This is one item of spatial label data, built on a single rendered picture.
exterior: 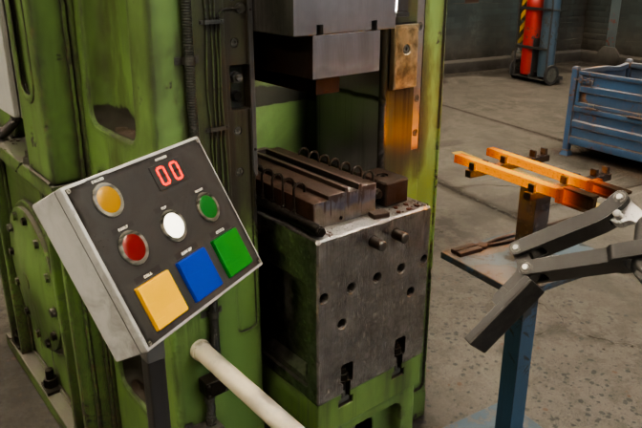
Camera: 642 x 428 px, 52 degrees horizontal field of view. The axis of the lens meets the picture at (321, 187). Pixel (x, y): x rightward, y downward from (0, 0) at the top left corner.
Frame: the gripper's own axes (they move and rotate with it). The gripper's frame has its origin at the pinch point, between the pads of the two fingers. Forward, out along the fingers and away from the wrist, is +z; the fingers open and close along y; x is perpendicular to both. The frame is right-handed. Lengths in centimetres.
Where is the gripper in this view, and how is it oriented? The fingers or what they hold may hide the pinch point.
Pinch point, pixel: (544, 400)
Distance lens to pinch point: 53.0
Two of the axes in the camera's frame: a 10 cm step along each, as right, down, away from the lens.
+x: -5.8, -4.1, -7.0
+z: -6.7, 7.4, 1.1
